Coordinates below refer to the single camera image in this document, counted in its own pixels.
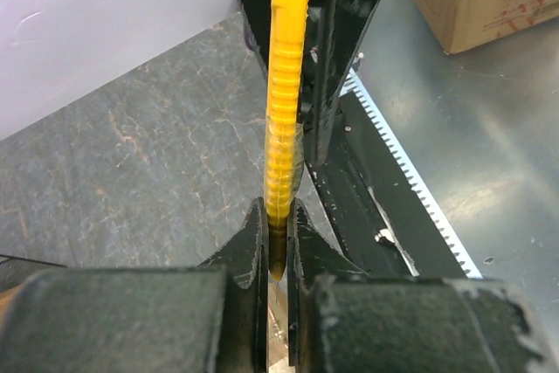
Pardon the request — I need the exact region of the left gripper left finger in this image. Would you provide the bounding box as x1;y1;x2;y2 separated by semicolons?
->
1;199;267;372

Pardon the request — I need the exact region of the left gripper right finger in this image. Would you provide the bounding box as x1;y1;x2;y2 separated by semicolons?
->
287;200;558;372

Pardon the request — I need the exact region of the yellow utility knife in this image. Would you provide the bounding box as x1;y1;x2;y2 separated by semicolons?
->
264;0;309;281

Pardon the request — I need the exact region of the brown cardboard express box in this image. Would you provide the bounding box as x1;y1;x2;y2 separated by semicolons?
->
267;291;293;373

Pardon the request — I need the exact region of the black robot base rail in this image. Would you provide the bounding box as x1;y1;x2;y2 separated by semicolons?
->
307;93;467;279

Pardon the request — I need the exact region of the slotted cable duct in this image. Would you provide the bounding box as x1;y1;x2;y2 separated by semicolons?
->
340;69;483;279

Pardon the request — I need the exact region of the black wire wooden shelf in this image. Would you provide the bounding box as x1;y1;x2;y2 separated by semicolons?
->
0;254;65;307

